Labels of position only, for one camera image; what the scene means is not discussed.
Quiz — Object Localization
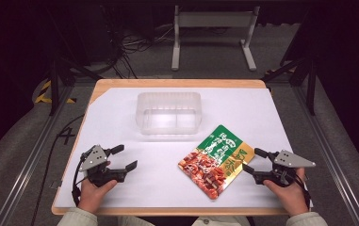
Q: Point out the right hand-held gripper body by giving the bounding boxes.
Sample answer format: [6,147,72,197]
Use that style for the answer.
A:
[253,149,317,188]

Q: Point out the clear plastic container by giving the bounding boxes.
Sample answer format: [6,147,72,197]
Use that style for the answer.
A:
[135,91,204,137]

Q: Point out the white metal stand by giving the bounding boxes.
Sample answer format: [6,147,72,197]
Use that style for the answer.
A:
[171,5,261,73]

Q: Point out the person's left hand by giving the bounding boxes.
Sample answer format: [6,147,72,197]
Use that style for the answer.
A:
[77,160,119,215]

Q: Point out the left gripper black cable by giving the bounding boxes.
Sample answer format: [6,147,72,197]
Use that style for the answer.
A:
[71,153,90,207]

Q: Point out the black tripod stand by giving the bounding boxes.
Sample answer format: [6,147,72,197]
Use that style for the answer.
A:
[46,46,104,117]
[261,56,320,117]

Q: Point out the aluminium floor rail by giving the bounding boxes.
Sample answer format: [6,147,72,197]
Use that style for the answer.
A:
[292,84,359,226]
[0,84,75,226]

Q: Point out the bundle of floor cables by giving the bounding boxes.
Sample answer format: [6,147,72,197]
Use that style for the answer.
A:
[103,6,175,80]

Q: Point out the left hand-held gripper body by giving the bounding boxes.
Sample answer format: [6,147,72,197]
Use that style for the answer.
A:
[78,144,128,188]

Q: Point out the person's right hand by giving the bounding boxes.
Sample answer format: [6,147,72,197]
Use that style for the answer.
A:
[263,168,309,218]

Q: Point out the green and red snack packet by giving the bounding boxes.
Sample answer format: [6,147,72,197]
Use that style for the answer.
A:
[177,124,256,201]

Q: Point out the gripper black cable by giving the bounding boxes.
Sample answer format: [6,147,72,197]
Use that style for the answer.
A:
[292,173,313,210]
[71,153,90,207]

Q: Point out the white table mat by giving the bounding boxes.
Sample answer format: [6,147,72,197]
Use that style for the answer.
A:
[54,87,314,209]

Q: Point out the black floor cable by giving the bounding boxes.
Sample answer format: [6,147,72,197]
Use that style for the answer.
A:
[29,114,86,226]

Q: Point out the yellow black hazard tape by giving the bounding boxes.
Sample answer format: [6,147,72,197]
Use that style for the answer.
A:
[34,79,77,105]

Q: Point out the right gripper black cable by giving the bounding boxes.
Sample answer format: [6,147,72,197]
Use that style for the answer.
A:
[292,173,313,210]

